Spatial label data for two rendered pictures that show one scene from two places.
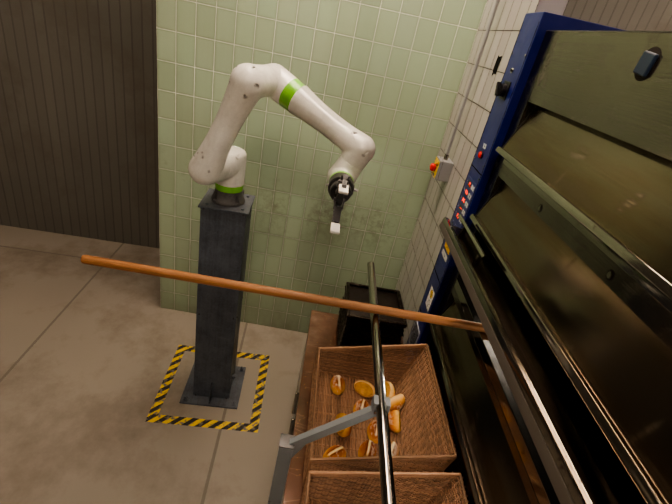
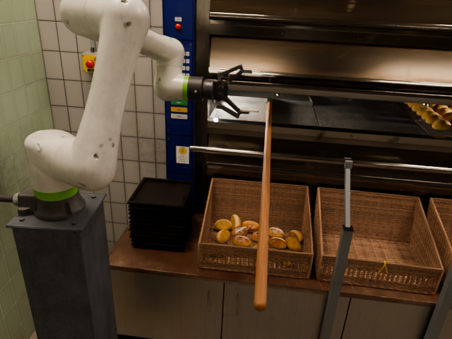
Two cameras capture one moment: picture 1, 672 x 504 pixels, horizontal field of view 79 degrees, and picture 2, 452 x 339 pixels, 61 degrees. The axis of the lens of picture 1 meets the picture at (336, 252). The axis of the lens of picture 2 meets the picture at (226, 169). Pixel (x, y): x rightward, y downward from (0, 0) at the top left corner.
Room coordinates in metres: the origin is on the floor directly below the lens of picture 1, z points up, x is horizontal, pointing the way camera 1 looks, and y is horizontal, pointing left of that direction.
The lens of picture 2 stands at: (1.05, 1.45, 1.84)
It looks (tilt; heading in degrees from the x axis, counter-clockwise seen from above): 25 degrees down; 280
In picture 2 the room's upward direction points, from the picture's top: 3 degrees clockwise
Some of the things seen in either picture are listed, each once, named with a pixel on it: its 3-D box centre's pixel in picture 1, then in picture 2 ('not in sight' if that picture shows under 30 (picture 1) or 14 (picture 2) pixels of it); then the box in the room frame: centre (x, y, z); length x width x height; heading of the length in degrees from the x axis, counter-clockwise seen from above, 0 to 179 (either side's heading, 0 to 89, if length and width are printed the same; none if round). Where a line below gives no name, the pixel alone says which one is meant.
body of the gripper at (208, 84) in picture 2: (340, 194); (216, 90); (1.34, 0.03, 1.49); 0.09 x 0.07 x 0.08; 4
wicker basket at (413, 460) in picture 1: (372, 406); (256, 224); (1.16, -0.27, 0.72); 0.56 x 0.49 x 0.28; 5
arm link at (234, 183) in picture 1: (228, 168); (55, 163); (1.71, 0.54, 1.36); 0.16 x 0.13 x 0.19; 161
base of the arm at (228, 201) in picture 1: (230, 189); (40, 198); (1.78, 0.54, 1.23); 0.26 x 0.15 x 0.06; 8
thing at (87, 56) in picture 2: (441, 168); (93, 62); (2.09, -0.43, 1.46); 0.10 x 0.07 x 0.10; 4
